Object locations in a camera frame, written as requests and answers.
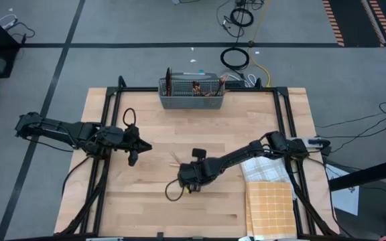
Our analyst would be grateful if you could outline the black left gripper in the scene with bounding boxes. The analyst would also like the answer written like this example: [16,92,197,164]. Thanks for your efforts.
[104,123,153,167]

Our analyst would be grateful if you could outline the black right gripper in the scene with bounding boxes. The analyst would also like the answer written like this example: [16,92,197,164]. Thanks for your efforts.
[178,147,219,194]

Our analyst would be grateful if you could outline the grey plastic cutlery basket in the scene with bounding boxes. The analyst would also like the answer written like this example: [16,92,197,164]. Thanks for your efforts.
[157,71,226,110]

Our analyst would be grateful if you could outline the white plaid cloth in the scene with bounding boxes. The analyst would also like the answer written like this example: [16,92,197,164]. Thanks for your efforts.
[239,156,296,200]

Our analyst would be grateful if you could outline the orange plaid cloth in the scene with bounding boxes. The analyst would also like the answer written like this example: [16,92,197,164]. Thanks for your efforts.
[245,181,298,240]

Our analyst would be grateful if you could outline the black control box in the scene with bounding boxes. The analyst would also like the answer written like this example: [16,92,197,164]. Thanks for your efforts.
[225,79,247,89]

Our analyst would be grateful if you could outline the white paper sheet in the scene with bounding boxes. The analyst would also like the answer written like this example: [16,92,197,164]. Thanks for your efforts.
[325,163,361,217]

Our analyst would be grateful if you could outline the black desk beam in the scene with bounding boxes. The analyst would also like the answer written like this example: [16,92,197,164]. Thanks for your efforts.
[328,156,386,191]

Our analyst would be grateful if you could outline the black mat orange stripes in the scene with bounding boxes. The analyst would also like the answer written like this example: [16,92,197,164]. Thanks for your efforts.
[322,0,386,48]

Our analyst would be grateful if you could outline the black left wrist camera cable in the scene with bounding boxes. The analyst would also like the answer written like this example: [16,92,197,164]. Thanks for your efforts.
[123,107,137,127]

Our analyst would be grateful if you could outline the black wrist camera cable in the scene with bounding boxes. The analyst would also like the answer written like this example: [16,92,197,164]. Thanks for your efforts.
[123,107,137,127]
[164,178,186,202]

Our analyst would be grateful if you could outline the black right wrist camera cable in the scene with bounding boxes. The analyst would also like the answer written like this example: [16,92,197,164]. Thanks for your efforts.
[164,178,186,202]

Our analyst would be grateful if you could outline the black aluminium table frame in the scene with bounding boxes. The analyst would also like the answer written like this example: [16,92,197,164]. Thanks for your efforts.
[58,75,340,241]

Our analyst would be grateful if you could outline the black hanging power cable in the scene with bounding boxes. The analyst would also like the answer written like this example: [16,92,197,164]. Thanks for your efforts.
[61,155,92,195]

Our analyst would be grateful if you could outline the large coiled black cable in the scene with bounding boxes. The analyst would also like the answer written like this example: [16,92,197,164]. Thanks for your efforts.
[220,46,251,71]

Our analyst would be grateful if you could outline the small coiled black cable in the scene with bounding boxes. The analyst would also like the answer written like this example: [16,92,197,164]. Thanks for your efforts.
[229,7,255,28]

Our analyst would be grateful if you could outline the black floor cable with plug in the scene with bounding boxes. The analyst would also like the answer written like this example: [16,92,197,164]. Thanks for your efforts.
[10,21,36,44]

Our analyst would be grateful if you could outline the yellow floor cable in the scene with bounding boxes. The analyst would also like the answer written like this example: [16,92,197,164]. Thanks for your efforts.
[246,0,272,88]

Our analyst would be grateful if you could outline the white floor cable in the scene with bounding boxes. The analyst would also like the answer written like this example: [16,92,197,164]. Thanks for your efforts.
[0,13,18,31]

